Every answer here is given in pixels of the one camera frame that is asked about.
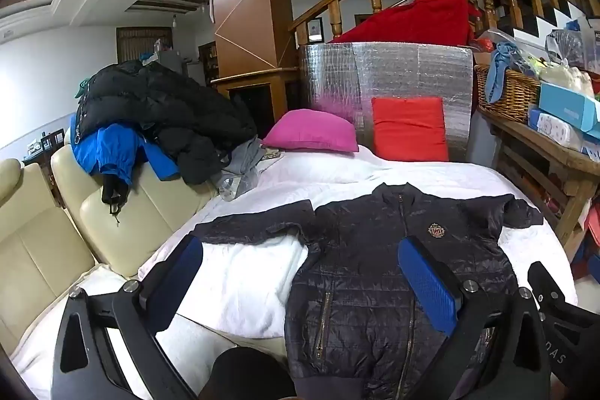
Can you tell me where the red fleece blanket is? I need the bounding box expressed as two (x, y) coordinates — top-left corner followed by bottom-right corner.
(330, 0), (479, 47)

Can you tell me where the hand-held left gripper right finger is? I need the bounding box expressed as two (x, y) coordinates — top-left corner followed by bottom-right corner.
(397, 235), (551, 400)

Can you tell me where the dark wooden door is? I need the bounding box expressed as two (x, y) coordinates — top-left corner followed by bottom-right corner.
(116, 26), (173, 66)

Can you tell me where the person's leg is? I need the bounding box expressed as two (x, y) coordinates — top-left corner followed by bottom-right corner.
(199, 348), (298, 400)

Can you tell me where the dark quilted jacket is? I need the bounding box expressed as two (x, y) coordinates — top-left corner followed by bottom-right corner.
(187, 182), (545, 400)

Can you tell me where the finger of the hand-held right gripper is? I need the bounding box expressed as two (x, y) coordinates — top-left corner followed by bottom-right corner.
(527, 262), (579, 319)

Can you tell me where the wooden table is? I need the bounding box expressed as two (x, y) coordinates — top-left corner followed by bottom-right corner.
(478, 107), (600, 260)

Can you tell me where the cream leather sofa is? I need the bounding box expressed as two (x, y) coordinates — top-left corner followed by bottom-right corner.
(0, 142), (221, 363)

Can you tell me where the framed picture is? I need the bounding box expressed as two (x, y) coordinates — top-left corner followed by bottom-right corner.
(304, 18), (325, 43)

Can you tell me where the silver foil insulation panel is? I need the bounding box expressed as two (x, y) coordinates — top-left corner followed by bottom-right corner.
(298, 41), (475, 162)

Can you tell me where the light blue box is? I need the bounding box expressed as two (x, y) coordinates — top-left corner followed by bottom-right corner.
(539, 81), (600, 133)

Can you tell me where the pile of dark jackets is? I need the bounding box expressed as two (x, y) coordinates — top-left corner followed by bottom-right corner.
(75, 60), (258, 185)

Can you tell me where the red pillow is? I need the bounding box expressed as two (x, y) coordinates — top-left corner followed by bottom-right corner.
(370, 97), (450, 163)

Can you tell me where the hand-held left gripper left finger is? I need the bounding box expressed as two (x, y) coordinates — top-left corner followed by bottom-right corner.
(51, 235), (204, 400)

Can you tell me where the white patterned packet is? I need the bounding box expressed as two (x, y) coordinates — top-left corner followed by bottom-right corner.
(534, 112), (584, 150)

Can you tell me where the wooden cabinet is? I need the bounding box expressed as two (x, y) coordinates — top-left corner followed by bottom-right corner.
(211, 67), (303, 126)

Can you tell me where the white blanket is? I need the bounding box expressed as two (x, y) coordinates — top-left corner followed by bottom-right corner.
(9, 144), (579, 400)

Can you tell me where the blue jacket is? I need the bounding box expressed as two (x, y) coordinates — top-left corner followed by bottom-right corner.
(70, 114), (181, 216)

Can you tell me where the grey refrigerator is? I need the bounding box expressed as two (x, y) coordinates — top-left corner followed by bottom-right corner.
(157, 48), (207, 87)

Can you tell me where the clear plastic bag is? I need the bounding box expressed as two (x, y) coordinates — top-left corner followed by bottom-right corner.
(546, 27), (587, 68)

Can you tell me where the blue cloth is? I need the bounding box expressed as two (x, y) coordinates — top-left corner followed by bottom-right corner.
(485, 41), (523, 105)

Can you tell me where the wicker basket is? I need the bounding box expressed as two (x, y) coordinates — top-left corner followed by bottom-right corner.
(473, 63), (542, 124)

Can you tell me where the grey garment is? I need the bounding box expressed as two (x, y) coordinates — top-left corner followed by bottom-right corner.
(211, 136), (282, 199)

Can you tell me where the pink pillow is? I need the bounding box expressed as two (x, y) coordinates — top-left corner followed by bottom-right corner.
(261, 108), (361, 153)

